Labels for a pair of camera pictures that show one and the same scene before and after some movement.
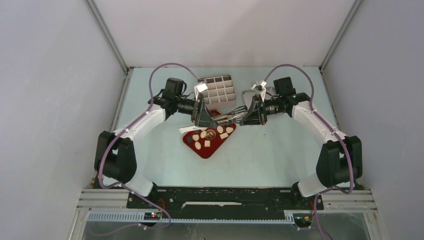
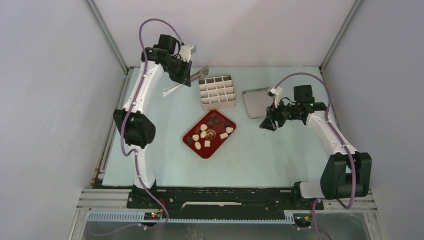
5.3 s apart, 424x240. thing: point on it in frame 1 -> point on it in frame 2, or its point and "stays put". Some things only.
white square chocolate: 223,135 stays put
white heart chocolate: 229,129 stays put
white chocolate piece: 195,137 stays put
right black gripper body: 260,110 -> 282,113
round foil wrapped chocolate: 210,134 stays put
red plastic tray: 203,141 stays put
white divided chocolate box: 220,93 stays put
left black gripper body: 197,110 -> 178,70
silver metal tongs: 237,115 -> 197,75
